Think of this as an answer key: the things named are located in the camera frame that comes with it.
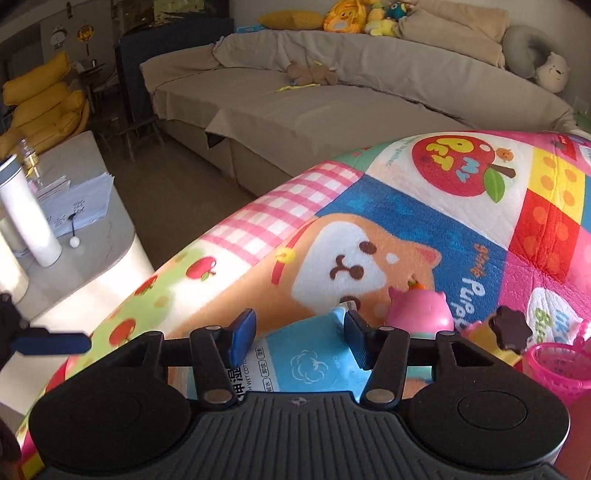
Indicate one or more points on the blue white wet wipes pack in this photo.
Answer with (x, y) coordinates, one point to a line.
(310, 355)

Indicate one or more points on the yellow beanbag chair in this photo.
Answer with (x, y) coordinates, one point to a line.
(47, 109)

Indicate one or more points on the pink plastic basket scoop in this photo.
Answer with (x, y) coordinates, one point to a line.
(563, 369)

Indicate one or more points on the brown plush on sofa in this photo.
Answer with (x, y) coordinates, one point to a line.
(317, 74)

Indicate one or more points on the yellow cat face toy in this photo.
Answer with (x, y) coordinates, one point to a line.
(350, 304)

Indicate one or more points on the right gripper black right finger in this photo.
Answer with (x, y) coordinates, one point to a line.
(384, 352)

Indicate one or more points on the grey neck pillow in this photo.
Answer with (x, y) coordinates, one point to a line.
(525, 49)

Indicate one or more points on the colourful cartoon play mat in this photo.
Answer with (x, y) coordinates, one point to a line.
(489, 218)

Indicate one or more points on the doll plush toy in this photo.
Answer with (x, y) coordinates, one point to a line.
(383, 17)

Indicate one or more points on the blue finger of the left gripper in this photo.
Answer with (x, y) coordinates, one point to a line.
(43, 343)

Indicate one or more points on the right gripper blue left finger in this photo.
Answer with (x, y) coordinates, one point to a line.
(214, 350)

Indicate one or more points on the stack of papers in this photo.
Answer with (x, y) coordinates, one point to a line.
(70, 207)

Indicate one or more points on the dark tv cabinet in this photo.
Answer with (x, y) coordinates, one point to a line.
(148, 59)

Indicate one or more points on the white bear plush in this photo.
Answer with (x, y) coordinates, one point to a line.
(554, 74)

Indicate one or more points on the pink teal squishy toy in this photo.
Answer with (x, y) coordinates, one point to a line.
(421, 312)

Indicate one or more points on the pudding shaped toy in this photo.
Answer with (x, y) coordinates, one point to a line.
(505, 334)

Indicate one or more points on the white cylinder bottle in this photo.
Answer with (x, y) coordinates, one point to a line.
(26, 214)

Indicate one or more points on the yellow plush toy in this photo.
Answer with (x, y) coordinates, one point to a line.
(346, 16)

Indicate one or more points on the beige sofa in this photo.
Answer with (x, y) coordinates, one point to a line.
(249, 121)

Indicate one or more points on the yellow cushion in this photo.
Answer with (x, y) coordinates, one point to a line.
(292, 20)

